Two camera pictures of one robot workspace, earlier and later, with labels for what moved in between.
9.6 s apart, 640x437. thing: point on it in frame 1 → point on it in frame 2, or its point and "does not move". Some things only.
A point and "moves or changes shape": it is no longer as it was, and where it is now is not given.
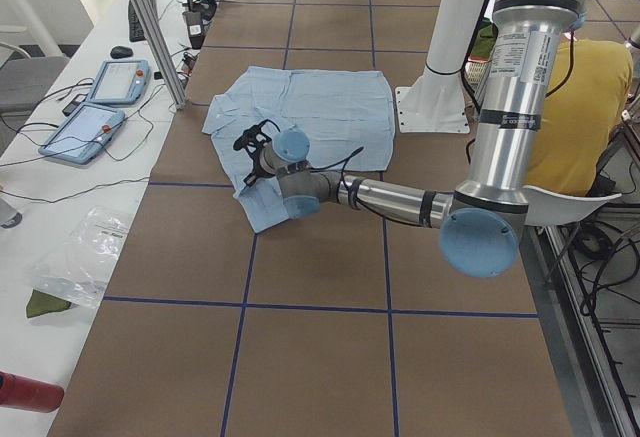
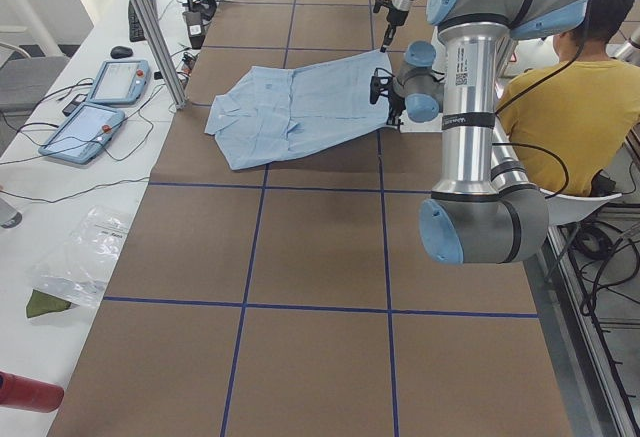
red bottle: x=22 y=392 does not move
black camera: x=248 y=137 → x=379 y=84
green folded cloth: x=40 y=303 does not move
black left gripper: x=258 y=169 → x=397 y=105
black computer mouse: x=120 y=52 does not move
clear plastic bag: x=77 y=268 does not move
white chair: x=546 y=207 does not move
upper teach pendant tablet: x=120 y=82 does not move
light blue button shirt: x=346 y=118 moves or changes shape
